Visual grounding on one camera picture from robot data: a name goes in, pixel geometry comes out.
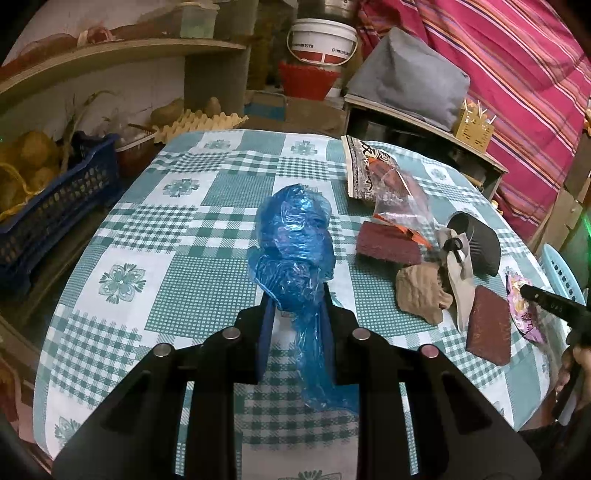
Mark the yellow chopstick holder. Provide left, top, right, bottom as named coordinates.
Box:
left=453, top=106, right=497, bottom=154

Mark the black shoe sole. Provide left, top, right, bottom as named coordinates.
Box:
left=445, top=211, right=502, bottom=278

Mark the green checked tablecloth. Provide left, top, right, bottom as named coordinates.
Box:
left=32, top=129, right=573, bottom=480

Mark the blue plastic bag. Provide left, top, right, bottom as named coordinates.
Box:
left=247, top=184, right=362, bottom=416

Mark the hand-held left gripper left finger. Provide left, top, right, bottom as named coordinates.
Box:
left=52, top=293, right=279, bottom=480

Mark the blue plastic crate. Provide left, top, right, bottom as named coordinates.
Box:
left=0, top=134, right=123, bottom=288

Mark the clear plastic storage box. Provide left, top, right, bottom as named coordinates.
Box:
left=179, top=2, right=219, bottom=38

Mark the clear plastic bag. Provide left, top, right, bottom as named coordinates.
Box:
left=372, top=168, right=437, bottom=250

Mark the light blue plastic basket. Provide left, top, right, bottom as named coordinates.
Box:
left=538, top=244, right=585, bottom=306

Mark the wooden wall shelf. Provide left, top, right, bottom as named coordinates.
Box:
left=0, top=37, right=250, bottom=121

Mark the brown crumpled cloth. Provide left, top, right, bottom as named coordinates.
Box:
left=396, top=264, right=455, bottom=326

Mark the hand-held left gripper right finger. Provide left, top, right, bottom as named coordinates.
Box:
left=321, top=286, right=543, bottom=480

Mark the cardboard box with blue print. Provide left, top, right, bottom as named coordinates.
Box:
left=245, top=90, right=290, bottom=123

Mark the maroon scouring pad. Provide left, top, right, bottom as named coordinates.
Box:
left=355, top=220, right=423, bottom=267
left=465, top=285, right=513, bottom=366

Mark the grey cushion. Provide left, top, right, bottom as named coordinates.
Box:
left=346, top=28, right=472, bottom=132

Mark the pink striped blanket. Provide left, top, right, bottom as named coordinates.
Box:
left=358, top=0, right=591, bottom=241

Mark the red plastic tub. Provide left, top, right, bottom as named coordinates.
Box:
left=115, top=133, right=158, bottom=177

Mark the low wooden shelf cabinet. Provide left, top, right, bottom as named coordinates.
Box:
left=344, top=95, right=509, bottom=200

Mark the beige shoe insole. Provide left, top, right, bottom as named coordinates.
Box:
left=436, top=228, right=476, bottom=333

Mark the metal pot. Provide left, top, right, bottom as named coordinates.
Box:
left=322, top=0, right=360, bottom=20

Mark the pink printed wrapper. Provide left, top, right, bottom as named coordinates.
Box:
left=505, top=272, right=549, bottom=344

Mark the patterned snack wrapper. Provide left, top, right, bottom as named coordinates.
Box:
left=341, top=135, right=403, bottom=201

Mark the white plastic bucket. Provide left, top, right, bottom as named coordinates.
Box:
left=287, top=18, right=359, bottom=66

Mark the bundle of chopsticks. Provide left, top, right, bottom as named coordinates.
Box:
left=462, top=98, right=498, bottom=125

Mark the person's right hand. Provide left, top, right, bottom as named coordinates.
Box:
left=555, top=344, right=591, bottom=400

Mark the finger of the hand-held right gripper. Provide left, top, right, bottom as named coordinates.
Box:
left=519, top=284, right=587, bottom=320

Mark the egg carton tray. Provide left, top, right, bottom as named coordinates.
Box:
left=152, top=110, right=245, bottom=145

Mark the yellow net bag of produce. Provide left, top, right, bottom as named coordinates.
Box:
left=0, top=130, right=64, bottom=223

